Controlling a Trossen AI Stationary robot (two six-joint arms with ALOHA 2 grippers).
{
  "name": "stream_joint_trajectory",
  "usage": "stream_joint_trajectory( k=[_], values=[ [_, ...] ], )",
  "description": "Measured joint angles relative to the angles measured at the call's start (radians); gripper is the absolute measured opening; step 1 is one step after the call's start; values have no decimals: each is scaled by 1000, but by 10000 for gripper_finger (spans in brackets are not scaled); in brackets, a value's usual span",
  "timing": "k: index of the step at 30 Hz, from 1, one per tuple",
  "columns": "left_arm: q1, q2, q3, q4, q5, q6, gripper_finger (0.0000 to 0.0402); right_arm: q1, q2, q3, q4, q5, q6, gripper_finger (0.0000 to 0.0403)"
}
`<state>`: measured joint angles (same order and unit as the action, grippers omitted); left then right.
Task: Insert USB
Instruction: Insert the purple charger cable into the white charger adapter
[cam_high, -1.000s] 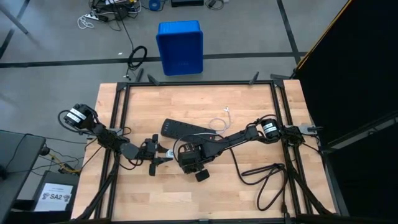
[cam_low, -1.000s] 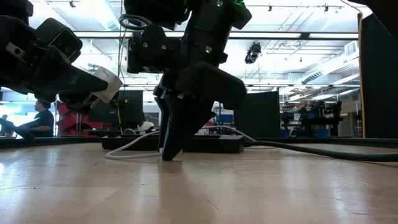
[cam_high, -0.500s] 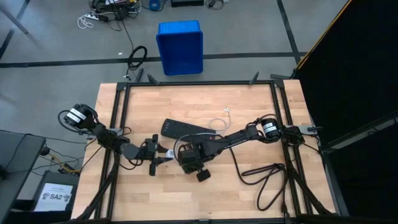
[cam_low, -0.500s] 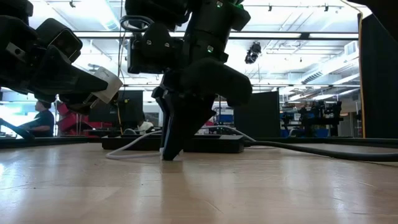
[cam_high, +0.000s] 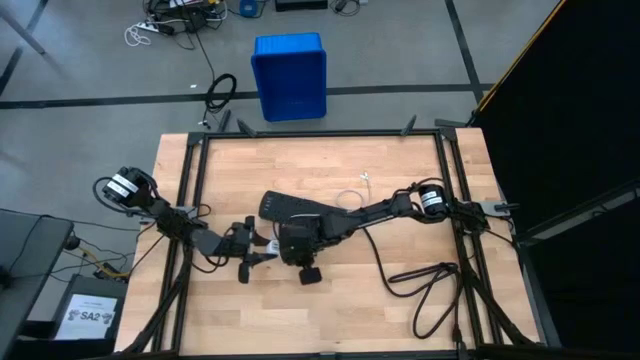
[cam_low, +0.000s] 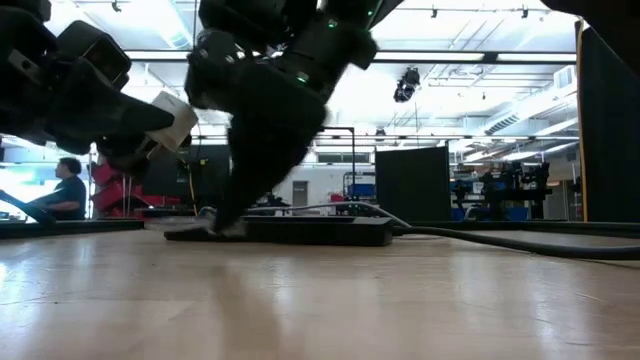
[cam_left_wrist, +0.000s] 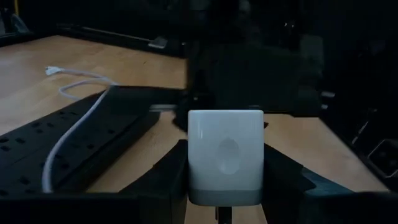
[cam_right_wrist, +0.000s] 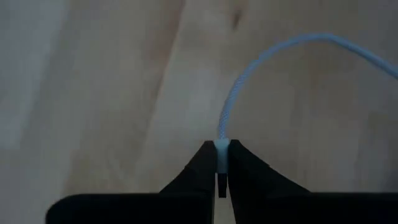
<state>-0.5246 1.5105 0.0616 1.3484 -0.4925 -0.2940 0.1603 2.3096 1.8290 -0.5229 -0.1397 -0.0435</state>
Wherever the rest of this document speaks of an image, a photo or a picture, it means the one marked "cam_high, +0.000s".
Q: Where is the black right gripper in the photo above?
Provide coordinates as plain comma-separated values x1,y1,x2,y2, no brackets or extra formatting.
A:
277,213,335,287

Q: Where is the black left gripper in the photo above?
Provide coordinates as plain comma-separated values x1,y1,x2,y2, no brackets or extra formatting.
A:
219,215,279,285

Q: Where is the black power strip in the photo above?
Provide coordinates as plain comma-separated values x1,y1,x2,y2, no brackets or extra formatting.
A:
257,190,349,226

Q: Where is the white USB cable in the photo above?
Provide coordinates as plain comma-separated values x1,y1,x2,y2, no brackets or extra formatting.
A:
335,171,373,211

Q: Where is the blue plastic bin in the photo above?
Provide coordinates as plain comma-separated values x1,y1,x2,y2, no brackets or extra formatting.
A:
250,32,329,124

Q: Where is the black box with SA2 label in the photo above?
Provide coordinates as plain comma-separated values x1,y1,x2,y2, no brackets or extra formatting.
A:
49,273,129,344

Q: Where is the black desk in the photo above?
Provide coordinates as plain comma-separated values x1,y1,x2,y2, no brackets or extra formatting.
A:
0,208,75,360

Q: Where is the flat black floor box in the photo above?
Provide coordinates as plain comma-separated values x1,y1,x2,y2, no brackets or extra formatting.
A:
274,0,330,13

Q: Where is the black metal stand bar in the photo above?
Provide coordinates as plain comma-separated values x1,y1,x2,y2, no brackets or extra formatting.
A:
514,178,640,247

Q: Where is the yellow curtain edge strip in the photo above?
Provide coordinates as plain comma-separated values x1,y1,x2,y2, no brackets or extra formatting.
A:
476,0,570,112

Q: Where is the black backdrop curtain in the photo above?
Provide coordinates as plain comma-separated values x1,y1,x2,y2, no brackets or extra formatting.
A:
472,0,640,360

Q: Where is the black aluminium table frame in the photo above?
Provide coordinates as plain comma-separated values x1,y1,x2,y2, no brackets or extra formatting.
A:
119,113,551,360

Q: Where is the black power strip cord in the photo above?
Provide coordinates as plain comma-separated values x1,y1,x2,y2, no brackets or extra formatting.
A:
360,225,464,346

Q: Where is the yellow floor cable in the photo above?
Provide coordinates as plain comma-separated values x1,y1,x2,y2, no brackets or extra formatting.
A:
78,246,127,280

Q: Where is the coiled black floor cable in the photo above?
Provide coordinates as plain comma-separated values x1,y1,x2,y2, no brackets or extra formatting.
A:
201,73,239,127

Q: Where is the tangle of black floor cables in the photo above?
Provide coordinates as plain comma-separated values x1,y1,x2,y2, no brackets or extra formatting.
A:
142,0,230,51

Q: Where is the coiled white floor cable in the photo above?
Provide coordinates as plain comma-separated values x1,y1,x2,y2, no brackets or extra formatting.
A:
123,24,152,48

